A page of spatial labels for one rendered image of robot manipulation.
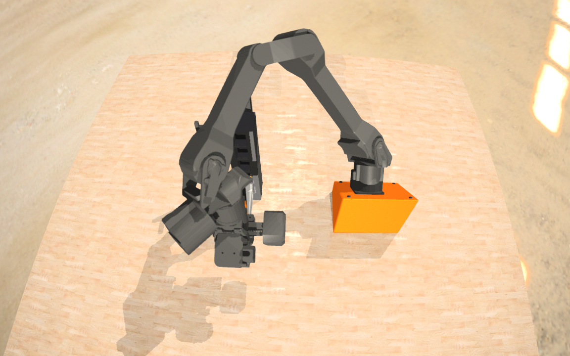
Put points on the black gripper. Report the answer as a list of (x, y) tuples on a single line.
[(272, 228)]

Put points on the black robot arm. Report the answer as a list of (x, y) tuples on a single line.
[(207, 156)]

